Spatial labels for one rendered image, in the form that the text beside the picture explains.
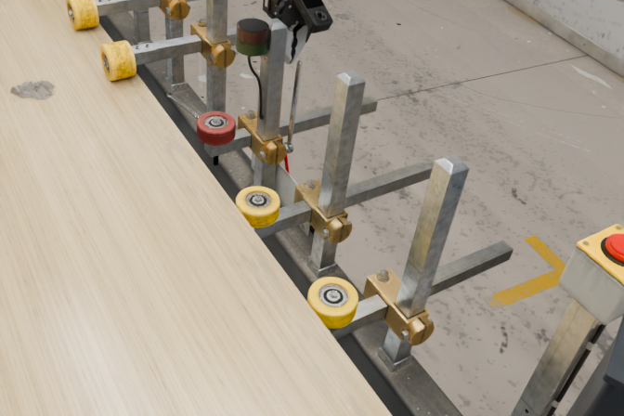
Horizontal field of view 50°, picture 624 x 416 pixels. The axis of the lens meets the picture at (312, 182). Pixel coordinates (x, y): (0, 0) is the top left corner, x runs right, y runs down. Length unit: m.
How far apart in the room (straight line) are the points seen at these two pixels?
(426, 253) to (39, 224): 0.64
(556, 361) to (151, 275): 0.60
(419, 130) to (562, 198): 0.68
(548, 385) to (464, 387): 1.21
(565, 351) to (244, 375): 0.42
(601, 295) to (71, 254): 0.78
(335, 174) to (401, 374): 0.38
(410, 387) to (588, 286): 0.52
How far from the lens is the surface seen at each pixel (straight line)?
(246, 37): 1.25
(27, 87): 1.53
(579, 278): 0.80
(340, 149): 1.15
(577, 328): 0.86
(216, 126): 1.38
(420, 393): 1.24
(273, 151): 1.40
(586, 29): 4.17
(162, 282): 1.08
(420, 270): 1.06
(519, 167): 3.03
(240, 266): 1.10
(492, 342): 2.29
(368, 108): 1.60
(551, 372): 0.93
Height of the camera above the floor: 1.71
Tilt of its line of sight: 40 degrees down
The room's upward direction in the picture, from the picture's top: 7 degrees clockwise
